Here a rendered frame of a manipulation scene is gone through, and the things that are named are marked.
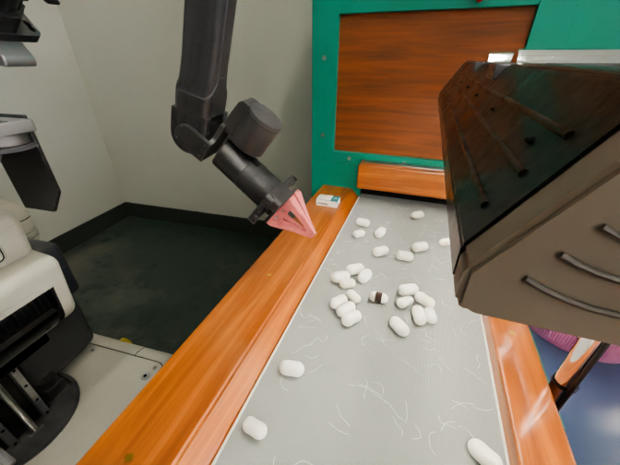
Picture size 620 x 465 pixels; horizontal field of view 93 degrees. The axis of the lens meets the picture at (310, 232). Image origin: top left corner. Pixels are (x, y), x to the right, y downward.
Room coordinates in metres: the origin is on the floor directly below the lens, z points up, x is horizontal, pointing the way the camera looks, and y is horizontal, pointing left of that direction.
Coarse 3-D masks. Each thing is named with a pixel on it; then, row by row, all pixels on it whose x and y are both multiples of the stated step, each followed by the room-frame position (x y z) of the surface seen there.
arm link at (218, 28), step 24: (192, 0) 0.46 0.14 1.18; (216, 0) 0.45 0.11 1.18; (192, 24) 0.46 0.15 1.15; (216, 24) 0.45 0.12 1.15; (192, 48) 0.46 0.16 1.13; (216, 48) 0.46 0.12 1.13; (192, 72) 0.46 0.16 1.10; (216, 72) 0.46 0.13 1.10; (192, 96) 0.46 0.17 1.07; (216, 96) 0.47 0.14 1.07; (192, 120) 0.46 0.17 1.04; (216, 120) 0.50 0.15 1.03
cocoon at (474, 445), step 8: (472, 440) 0.16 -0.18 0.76; (480, 440) 0.16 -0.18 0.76; (472, 448) 0.16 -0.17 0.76; (480, 448) 0.15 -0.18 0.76; (488, 448) 0.15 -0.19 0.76; (472, 456) 0.15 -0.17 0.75; (480, 456) 0.15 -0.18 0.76; (488, 456) 0.15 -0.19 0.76; (496, 456) 0.15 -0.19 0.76; (488, 464) 0.14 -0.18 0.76; (496, 464) 0.14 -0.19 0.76
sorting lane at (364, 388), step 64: (384, 256) 0.53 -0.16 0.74; (448, 256) 0.53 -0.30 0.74; (320, 320) 0.35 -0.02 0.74; (384, 320) 0.35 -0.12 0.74; (448, 320) 0.35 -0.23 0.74; (256, 384) 0.24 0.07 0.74; (320, 384) 0.24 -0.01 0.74; (384, 384) 0.24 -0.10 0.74; (448, 384) 0.24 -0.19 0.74; (256, 448) 0.16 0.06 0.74; (320, 448) 0.16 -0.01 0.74; (384, 448) 0.16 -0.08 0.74; (448, 448) 0.16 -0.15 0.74
